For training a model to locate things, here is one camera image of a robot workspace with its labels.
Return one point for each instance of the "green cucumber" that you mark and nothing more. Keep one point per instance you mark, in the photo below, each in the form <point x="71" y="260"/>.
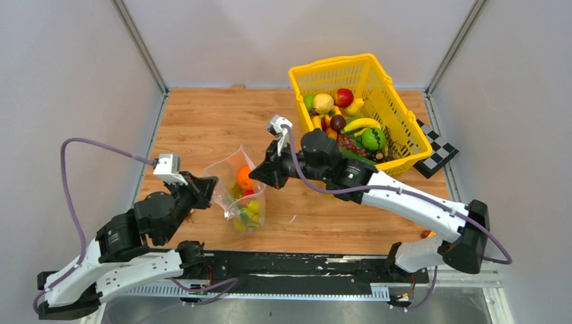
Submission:
<point x="351" y="155"/>

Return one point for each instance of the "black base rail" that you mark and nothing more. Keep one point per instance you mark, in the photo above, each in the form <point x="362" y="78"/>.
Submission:
<point x="301" y="274"/>

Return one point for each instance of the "yellow banana bunch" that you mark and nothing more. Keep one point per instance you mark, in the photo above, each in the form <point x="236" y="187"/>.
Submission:
<point x="246" y="213"/>

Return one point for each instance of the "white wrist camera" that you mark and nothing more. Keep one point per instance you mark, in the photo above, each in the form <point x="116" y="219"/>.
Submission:
<point x="167" y="169"/>
<point x="279" y="127"/>

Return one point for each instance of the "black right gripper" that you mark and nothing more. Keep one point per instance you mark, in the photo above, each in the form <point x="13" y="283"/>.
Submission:
<point x="270" y="171"/>

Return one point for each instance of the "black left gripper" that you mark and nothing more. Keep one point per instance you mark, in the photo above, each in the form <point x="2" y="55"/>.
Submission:
<point x="201" y="187"/>

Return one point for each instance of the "yellow orange toy block car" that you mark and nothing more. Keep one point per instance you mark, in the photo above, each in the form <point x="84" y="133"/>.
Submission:
<point x="427" y="234"/>

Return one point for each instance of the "checkerboard calibration board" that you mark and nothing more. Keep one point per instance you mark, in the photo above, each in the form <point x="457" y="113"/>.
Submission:
<point x="442" y="152"/>

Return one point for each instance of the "orange fruit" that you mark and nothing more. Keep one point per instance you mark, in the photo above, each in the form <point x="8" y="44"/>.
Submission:
<point x="242" y="178"/>

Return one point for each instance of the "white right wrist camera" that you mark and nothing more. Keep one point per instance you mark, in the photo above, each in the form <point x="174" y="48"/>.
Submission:
<point x="279" y="127"/>

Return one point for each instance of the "clear zip top bag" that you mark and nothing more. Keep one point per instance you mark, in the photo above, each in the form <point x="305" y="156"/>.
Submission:
<point x="226" y="170"/>

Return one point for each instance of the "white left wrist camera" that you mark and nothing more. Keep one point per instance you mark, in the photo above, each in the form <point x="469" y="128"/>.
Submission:
<point x="167" y="169"/>

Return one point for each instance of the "yellow bell pepper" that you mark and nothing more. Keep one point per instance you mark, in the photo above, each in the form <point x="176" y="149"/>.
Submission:
<point x="354" y="108"/>

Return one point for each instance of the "dark purple passion fruit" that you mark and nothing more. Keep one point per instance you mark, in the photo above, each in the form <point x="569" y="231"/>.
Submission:
<point x="337" y="123"/>

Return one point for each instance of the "yellow plastic basket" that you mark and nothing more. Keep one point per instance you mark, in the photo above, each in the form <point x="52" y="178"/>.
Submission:
<point x="366" y="78"/>

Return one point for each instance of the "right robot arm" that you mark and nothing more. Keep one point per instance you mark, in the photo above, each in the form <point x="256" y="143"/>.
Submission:
<point x="461" y="231"/>

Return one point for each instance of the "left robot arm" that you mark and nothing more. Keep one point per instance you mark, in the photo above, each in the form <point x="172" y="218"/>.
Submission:
<point x="106" y="269"/>

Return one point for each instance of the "small watermelon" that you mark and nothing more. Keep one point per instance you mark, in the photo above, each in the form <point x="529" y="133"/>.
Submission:
<point x="373" y="139"/>

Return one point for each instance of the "green apple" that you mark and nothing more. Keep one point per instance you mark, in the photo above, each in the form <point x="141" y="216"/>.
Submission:
<point x="309" y="103"/>

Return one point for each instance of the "small red peach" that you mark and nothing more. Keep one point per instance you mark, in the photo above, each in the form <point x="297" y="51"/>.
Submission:
<point x="331" y="133"/>

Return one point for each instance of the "red apple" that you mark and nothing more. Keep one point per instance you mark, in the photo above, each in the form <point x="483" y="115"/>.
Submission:
<point x="343" y="97"/>

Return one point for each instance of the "beige lemon fruit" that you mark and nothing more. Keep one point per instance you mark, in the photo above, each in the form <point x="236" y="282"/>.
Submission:
<point x="323" y="103"/>

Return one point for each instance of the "purple grapes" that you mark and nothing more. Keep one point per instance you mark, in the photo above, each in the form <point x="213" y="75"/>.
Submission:
<point x="350" y="147"/>

